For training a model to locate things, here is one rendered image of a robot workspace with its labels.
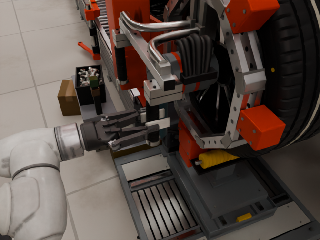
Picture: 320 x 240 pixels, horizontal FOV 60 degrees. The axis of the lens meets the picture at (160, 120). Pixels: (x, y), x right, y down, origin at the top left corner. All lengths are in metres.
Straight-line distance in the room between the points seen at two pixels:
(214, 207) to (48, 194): 0.85
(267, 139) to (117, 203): 1.05
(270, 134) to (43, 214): 0.53
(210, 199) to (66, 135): 0.82
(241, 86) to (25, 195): 0.54
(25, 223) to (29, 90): 2.02
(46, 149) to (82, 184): 1.03
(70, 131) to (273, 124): 0.49
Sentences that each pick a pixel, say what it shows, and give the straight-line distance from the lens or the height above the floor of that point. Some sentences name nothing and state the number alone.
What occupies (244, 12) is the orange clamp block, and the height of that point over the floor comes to 1.12.
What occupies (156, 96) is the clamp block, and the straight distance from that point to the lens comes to 0.69.
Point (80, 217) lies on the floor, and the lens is 1.59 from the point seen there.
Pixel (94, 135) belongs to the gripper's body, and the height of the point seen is 0.85.
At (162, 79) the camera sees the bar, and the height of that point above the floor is 0.98.
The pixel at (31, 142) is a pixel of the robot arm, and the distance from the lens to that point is 0.70.
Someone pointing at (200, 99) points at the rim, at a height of 0.63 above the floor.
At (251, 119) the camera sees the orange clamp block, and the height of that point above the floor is 0.88.
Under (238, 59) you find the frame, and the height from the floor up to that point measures 1.01.
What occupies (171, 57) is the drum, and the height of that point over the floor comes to 0.92.
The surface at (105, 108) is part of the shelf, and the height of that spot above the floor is 0.45.
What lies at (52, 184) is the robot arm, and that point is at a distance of 0.65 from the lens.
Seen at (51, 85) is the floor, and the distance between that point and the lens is 2.56.
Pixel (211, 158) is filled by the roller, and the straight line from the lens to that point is 1.08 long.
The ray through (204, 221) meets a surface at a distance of 1.35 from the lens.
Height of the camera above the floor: 1.34
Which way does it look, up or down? 41 degrees down
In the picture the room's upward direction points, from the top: straight up
